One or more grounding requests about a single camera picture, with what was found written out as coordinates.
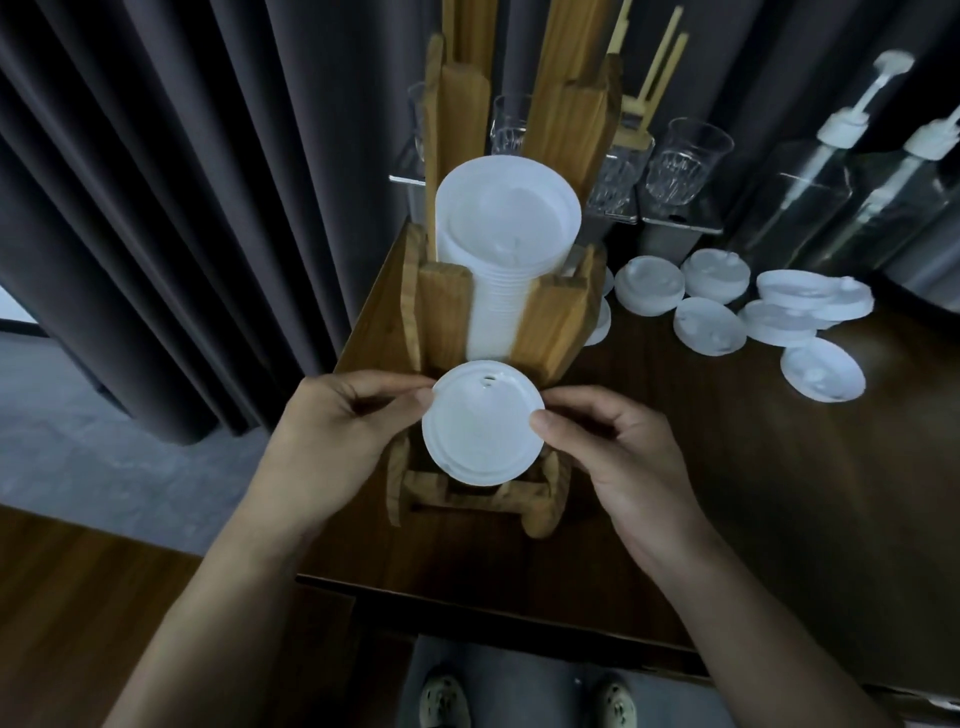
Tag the person's right hand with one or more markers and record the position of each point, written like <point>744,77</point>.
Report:
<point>637,480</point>

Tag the person's left hand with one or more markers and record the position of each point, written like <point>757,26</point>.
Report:
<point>322,450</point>

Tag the person's right thumb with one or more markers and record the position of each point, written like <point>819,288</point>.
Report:
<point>559,439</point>

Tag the person's left thumb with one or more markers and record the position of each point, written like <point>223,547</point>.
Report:
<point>401,411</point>

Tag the white plastic cup lid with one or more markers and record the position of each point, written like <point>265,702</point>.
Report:
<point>482,424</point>

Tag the person's right forearm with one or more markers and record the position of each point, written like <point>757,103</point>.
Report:
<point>742,637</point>

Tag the person's left forearm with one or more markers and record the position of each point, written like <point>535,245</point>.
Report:
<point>225,622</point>

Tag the wooden cup dispenser rack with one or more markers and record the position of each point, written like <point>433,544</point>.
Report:
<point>450,300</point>

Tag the group of white lids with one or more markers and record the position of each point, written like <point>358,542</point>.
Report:
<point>709,325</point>

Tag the stack of white cups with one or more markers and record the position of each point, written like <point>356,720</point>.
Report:
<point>506,247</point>

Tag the clear acrylic riser stand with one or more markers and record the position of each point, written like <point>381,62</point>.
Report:
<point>409,184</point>
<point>675,229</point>

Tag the clear faceted drinking glass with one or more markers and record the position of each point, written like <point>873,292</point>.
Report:
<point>686,161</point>
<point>417,116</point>
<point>511,126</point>
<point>616,178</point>

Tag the person's right shoe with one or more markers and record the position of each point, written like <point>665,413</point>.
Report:
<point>616,702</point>

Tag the person's shoe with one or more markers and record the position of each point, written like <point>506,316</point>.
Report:
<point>616,702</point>
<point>445,702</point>

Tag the person's left shoe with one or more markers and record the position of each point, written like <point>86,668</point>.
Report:
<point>445,702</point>

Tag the dark grey curtain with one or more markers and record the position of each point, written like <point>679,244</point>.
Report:
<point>187,187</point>

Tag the clear pump dispenser bottle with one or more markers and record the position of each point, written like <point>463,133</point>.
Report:
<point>802,187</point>
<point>892,202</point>

